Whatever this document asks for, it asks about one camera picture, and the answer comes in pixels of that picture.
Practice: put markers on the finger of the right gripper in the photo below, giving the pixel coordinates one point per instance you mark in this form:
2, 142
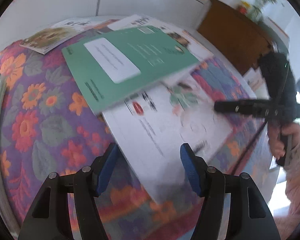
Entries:
252, 107

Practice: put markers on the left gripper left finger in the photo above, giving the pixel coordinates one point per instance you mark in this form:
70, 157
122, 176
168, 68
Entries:
48, 216

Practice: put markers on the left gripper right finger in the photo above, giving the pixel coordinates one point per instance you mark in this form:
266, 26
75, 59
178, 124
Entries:
249, 217

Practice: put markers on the white mermaid cover book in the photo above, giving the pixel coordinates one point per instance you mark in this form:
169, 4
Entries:
151, 126

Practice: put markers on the teal green cover book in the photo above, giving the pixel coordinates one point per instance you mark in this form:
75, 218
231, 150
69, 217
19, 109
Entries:
110, 67

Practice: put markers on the olive green history book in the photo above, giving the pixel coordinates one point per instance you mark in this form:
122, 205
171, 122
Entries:
48, 39

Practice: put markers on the person right hand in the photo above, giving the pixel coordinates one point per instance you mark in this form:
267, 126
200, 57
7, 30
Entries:
277, 138

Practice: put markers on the brown wooden cabinet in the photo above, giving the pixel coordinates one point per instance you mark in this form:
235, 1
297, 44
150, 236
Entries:
238, 38

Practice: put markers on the floral quilted mat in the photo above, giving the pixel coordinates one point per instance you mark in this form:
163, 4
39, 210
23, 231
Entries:
46, 126

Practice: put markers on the white calligraphy book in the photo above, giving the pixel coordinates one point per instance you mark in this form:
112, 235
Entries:
78, 24

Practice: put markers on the white bookshelf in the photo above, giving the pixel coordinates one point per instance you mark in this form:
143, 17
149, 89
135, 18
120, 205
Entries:
22, 18

